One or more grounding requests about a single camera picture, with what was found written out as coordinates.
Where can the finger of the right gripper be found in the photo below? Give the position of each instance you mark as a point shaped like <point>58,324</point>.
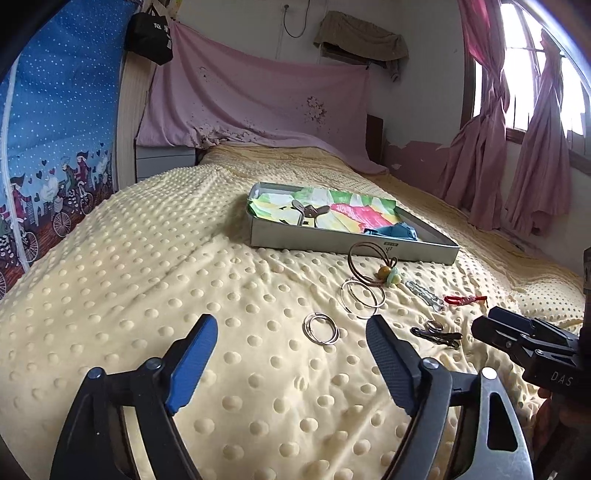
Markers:
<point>519,347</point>
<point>535,328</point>

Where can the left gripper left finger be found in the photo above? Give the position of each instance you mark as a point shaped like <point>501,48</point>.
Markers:
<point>94,444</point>

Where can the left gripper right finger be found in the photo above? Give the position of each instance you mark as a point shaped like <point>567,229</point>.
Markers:
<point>489,442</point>

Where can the black small hair clip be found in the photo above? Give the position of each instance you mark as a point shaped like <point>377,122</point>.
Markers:
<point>451,340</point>

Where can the silver rhinestone hair clip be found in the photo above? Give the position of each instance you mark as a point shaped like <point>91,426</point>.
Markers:
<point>436,303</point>

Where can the silver bangle rings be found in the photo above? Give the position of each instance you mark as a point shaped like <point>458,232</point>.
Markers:
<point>362,297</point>

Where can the blue smartwatch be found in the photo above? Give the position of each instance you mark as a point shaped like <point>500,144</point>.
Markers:
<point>400,230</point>

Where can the silver thin ring set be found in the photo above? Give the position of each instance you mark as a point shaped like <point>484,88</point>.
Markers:
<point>320,329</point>

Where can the beige hair claw clip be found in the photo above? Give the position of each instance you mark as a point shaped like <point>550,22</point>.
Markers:
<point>309,212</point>

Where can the pink window curtain right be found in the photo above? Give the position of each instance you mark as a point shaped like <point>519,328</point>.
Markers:
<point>541,187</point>

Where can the pink window curtain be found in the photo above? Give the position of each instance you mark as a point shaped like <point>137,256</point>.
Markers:
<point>473,173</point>
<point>541,187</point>

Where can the pink window curtain left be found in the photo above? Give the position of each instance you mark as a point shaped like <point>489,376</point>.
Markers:
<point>473,173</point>

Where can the yellow dotted bed blanket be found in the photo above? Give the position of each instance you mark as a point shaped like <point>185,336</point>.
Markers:
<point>136,274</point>

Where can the grey tray with colourful lining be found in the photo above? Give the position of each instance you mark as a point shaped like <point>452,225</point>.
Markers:
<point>273,223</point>

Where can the grey bedside cabinet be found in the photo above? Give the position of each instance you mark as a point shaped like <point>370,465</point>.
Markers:
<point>151,161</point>

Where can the blue dotted fabric wardrobe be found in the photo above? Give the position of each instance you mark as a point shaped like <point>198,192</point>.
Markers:
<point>58,115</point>

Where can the olive cloth on shelf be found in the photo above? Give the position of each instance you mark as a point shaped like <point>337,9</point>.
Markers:
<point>355,41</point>

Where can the pink sheet on headboard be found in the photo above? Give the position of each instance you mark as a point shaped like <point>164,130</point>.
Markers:
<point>210,94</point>

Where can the black tote bag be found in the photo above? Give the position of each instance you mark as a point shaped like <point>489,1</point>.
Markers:
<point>148,35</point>

